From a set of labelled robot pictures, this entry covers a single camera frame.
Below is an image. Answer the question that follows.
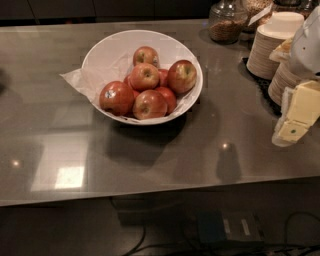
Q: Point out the dark box on floor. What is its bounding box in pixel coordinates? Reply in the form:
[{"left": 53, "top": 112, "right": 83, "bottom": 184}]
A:
[{"left": 197, "top": 211, "right": 264, "bottom": 248}]

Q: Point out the stack of paper plates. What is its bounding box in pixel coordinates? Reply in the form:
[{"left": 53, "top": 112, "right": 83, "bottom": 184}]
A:
[
  {"left": 246, "top": 12, "right": 304, "bottom": 80},
  {"left": 268, "top": 63, "right": 301, "bottom": 106}
]

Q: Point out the black cable left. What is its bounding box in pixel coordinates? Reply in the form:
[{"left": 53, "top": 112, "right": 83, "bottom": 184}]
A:
[{"left": 121, "top": 223, "right": 188, "bottom": 256}]

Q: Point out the top centre red apple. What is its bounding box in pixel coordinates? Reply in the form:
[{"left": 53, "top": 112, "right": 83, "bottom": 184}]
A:
[{"left": 129, "top": 63, "right": 159, "bottom": 91}]

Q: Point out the black tray under plates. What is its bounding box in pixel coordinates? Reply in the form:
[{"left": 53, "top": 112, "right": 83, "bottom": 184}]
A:
[{"left": 246, "top": 68, "right": 281, "bottom": 117}]

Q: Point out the white ceramic bowl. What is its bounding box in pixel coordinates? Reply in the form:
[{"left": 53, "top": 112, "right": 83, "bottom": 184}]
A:
[{"left": 81, "top": 30, "right": 203, "bottom": 126}]

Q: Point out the black cable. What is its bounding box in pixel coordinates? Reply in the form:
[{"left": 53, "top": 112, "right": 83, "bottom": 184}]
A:
[
  {"left": 233, "top": 211, "right": 320, "bottom": 256},
  {"left": 121, "top": 223, "right": 188, "bottom": 256}
]

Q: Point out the glass jar with grains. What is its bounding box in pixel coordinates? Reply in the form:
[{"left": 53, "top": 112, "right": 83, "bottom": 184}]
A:
[{"left": 208, "top": 0, "right": 248, "bottom": 44}]

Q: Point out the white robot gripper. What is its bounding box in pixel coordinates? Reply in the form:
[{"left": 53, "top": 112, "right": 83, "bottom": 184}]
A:
[{"left": 269, "top": 6, "right": 320, "bottom": 147}]

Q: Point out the small red apple front right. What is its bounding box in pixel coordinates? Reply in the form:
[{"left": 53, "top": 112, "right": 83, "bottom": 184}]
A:
[{"left": 156, "top": 87, "right": 177, "bottom": 114}]

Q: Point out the front stack of paper plates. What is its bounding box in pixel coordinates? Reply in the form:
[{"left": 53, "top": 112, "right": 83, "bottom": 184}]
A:
[{"left": 268, "top": 63, "right": 301, "bottom": 106}]

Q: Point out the back stack of paper plates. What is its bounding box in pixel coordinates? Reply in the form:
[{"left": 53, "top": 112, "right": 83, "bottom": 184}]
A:
[{"left": 246, "top": 12, "right": 304, "bottom": 80}]

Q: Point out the back red apple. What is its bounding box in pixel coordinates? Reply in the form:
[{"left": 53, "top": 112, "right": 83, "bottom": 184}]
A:
[{"left": 133, "top": 46, "right": 159, "bottom": 67}]

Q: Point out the red apple with sticker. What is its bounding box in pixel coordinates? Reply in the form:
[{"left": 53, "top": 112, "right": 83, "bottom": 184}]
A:
[{"left": 99, "top": 81, "right": 134, "bottom": 116}]

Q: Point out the white paper bowl liner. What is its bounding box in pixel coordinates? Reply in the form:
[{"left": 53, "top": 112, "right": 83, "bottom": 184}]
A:
[{"left": 62, "top": 53, "right": 203, "bottom": 126}]

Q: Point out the black cable right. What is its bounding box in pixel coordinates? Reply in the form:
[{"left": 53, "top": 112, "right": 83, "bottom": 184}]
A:
[{"left": 233, "top": 211, "right": 320, "bottom": 256}]

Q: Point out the front centre red apple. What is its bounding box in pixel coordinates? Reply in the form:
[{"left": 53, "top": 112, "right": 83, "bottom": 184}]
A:
[{"left": 132, "top": 90, "right": 167, "bottom": 120}]

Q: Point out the hidden red apple centre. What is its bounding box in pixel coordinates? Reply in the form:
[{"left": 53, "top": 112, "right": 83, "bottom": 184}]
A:
[{"left": 158, "top": 69, "right": 168, "bottom": 87}]

